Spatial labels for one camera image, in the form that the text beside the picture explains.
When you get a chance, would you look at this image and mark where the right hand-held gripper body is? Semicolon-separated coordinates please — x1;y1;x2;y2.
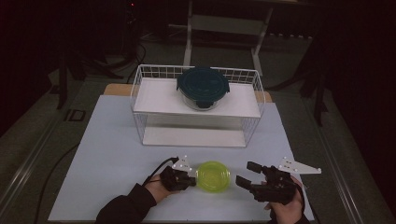
251;156;322;205

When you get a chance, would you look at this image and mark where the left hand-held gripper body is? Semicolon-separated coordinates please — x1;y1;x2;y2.
159;155;194;192

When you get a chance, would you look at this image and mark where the yellow-green plate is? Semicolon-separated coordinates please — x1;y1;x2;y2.
194;160;232;193

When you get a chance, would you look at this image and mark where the white wire shelf rack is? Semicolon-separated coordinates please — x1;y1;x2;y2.
130;63;266;148

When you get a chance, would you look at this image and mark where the round container with blue lid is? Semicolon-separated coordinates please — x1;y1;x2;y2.
176;66;231;112

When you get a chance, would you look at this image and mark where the person's left hand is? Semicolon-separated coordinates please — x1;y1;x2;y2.
144;174;174;203

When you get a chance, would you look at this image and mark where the person's right hand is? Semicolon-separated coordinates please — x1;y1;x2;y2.
263;175;304;224

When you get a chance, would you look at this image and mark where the pale blue table sheet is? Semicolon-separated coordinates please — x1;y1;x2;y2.
48;94;316;222

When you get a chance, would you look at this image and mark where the black floor plate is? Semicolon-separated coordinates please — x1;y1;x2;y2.
64;108;87;122

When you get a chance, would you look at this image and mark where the black stand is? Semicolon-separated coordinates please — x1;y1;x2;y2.
55;46;124;110

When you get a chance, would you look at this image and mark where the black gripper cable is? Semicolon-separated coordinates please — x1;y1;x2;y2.
142;156;180;188

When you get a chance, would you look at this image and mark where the black floor cable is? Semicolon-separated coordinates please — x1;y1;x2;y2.
32;142;82;224

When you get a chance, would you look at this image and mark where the metal frame background desk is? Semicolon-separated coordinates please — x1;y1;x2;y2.
182;0;275;77

